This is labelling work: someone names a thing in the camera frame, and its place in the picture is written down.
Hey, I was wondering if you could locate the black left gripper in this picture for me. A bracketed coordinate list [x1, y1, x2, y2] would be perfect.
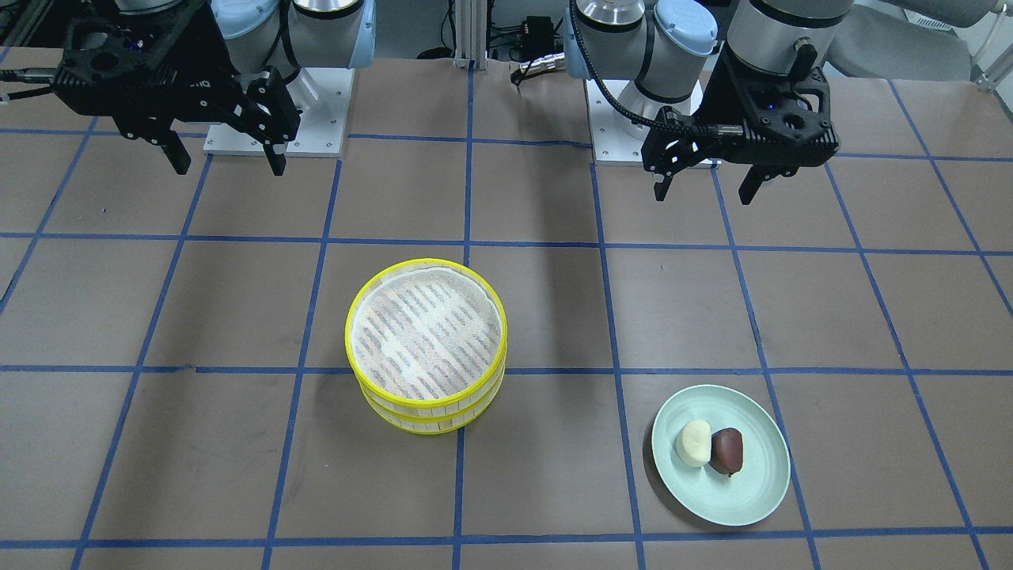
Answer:
[641, 44, 840, 206]

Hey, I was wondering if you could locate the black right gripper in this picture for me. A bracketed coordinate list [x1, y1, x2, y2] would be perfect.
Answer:
[50, 8, 300, 177]

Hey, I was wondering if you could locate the white steamed bun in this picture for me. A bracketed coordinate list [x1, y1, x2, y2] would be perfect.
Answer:
[674, 419, 711, 468]

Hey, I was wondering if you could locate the brown steamed bun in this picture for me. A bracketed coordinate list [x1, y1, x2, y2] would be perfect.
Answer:
[708, 427, 744, 477]

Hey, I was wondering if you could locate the yellow steamer layer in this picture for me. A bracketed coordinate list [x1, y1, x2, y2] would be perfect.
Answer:
[359, 369, 504, 435]
[343, 257, 509, 410]

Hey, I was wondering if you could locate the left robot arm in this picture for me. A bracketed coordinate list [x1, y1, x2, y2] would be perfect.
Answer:
[564, 1, 1011, 205]

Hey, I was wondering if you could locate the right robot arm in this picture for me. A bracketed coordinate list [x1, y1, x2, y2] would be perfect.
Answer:
[22, 1, 376, 176]

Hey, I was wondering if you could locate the light green plate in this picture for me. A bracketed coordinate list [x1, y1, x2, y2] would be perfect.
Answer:
[651, 385, 791, 526]

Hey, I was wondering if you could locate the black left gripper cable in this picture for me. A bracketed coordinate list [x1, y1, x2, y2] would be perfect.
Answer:
[567, 0, 673, 131]

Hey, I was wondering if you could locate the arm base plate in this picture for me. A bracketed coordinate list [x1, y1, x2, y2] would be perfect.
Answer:
[585, 80, 663, 167]
[203, 67, 357, 158]

